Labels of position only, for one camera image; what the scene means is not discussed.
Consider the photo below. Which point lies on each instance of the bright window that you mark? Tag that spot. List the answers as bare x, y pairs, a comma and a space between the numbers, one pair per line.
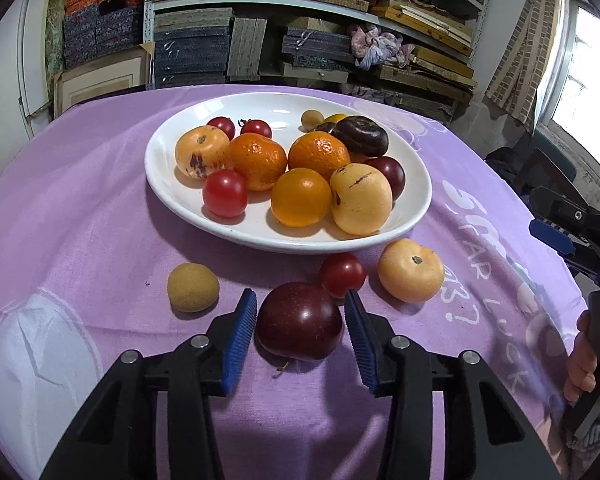
590, 75

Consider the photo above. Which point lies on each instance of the large dark red plum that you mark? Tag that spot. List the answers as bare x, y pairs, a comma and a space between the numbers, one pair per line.
300, 327

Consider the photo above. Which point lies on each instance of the metal shelving rack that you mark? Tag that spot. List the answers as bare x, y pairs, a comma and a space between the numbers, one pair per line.
148, 35

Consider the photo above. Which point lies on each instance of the white leaning panels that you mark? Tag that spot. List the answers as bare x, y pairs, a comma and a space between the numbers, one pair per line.
32, 60

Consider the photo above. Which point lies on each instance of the stack of dark ribboned boxes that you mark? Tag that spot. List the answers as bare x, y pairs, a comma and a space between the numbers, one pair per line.
315, 45

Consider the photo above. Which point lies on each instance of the small orange mandarin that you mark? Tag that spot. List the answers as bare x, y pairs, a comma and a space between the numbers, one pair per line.
317, 155

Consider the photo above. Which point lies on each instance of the upright grey boxes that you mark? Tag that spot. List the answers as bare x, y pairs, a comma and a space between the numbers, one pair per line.
247, 47

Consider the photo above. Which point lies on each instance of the stack of dark blue boxes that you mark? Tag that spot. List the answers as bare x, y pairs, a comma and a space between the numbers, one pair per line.
190, 55

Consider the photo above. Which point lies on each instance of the stack of blue patterned boxes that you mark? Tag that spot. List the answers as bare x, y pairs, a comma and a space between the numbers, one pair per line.
100, 35

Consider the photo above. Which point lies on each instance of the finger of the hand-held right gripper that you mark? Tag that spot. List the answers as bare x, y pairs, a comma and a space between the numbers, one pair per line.
550, 235
562, 207

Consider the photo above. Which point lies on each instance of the tan longan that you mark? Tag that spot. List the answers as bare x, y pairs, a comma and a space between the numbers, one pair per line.
310, 120
193, 287

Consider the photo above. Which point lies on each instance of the purple printed tablecloth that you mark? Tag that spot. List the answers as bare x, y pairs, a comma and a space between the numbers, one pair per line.
105, 210

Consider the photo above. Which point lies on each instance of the orange yellow tomato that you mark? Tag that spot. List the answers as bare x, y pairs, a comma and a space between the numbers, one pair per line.
336, 119
301, 203

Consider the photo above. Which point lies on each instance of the person's right hand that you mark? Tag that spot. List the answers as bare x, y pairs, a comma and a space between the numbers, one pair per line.
580, 365

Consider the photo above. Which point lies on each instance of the dark wooden chair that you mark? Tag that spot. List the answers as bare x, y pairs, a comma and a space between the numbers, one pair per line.
545, 170

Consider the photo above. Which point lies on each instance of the beige framed picture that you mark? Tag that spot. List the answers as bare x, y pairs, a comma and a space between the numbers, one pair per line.
70, 85

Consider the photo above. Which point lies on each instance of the red cherry tomato with stem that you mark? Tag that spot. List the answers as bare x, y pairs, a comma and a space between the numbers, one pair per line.
255, 130

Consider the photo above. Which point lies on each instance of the orange patterned box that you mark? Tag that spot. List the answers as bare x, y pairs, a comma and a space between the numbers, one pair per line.
95, 0

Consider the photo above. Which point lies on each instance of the large orange mandarin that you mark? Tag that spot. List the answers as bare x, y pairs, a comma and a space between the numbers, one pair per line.
255, 161

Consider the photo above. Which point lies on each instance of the small dark water chestnut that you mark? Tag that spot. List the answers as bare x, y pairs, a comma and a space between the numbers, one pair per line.
325, 127

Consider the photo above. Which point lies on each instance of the green marbled panel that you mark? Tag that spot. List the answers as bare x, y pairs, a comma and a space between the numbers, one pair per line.
55, 30

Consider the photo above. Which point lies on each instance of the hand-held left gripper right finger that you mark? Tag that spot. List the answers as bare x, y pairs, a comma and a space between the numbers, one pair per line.
361, 345

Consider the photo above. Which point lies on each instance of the stack of grey flat boxes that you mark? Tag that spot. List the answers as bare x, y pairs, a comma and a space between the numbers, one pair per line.
195, 17

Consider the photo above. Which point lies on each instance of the crumpled pink cloth bundle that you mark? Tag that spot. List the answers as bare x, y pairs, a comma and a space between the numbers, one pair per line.
380, 45

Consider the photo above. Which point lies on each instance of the brick patterned curtain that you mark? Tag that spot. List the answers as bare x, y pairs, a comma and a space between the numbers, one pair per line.
525, 50

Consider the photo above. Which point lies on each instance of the large dark water chestnut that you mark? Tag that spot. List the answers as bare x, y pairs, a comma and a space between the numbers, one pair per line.
362, 135

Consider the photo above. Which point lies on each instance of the small dark red plum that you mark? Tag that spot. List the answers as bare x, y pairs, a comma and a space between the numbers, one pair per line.
392, 175

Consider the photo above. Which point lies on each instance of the purple striped pepino melon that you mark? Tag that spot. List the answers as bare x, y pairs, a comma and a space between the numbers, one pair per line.
201, 151

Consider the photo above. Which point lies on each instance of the stack of wooden frames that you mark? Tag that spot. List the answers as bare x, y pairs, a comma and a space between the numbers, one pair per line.
430, 25

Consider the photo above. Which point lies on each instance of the white oval plate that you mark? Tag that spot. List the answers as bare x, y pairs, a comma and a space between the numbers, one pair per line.
170, 160

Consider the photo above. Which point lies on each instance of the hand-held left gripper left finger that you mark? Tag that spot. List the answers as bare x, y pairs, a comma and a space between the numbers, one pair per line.
240, 345

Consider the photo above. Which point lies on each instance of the large yellow pepino melon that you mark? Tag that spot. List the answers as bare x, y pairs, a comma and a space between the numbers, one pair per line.
361, 198

